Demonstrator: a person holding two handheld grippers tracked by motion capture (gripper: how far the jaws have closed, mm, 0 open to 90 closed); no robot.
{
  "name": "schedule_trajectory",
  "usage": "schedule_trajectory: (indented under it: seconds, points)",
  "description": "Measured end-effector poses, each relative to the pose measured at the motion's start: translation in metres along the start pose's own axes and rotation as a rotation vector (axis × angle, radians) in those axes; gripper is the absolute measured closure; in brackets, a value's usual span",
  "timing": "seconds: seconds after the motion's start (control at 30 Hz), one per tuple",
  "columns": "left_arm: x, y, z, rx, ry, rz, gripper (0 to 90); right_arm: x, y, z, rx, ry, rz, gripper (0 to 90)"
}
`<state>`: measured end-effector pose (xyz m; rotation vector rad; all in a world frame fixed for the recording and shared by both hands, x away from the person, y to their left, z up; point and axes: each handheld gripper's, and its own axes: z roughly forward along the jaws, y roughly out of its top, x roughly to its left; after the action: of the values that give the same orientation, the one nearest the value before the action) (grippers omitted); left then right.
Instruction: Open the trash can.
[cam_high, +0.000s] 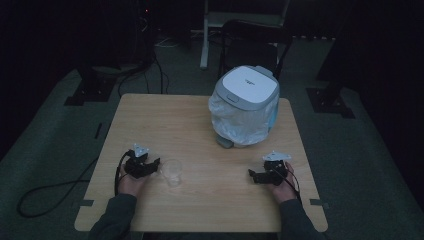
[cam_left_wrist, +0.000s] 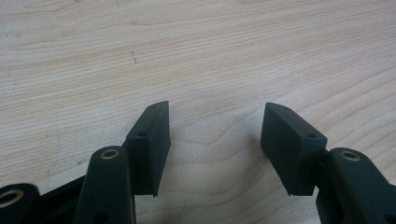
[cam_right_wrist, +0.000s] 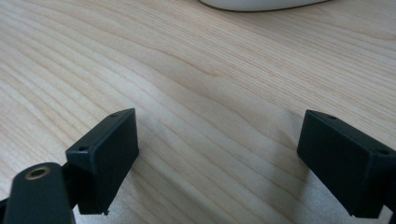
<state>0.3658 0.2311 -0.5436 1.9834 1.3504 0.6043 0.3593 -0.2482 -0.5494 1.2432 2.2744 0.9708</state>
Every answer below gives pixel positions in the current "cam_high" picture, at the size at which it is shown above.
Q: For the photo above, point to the black tape strip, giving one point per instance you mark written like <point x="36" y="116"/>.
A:
<point x="98" y="130"/>

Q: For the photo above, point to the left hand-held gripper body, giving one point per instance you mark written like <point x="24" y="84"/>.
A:
<point x="137" y="164"/>

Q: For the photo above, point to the dark equipment rack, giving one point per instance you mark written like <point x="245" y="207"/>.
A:
<point x="145" y="30"/>

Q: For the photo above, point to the black stand base plate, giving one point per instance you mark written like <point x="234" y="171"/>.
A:
<point x="90" y="90"/>
<point x="329" y="101"/>

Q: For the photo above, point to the black folding chair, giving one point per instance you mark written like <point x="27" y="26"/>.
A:
<point x="252" y="46"/>

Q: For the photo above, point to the grey tape piece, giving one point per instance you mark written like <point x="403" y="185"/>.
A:
<point x="318" y="202"/>
<point x="86" y="202"/>

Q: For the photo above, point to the white metal desk frame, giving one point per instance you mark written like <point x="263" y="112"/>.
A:
<point x="213" y="23"/>

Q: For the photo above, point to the grey white-lidded trash can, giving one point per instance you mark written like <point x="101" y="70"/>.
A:
<point x="247" y="87"/>

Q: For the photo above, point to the person's left hand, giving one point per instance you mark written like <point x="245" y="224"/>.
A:
<point x="130" y="185"/>

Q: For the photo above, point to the clear plastic cup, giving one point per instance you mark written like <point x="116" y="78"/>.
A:
<point x="172" y="172"/>

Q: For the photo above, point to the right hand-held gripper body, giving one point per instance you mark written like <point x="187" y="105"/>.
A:
<point x="275" y="170"/>

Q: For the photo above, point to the person's right hand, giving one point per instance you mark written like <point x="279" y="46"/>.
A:
<point x="284" y="190"/>

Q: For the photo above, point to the translucent white trash bag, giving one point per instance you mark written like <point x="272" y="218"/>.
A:
<point x="242" y="122"/>

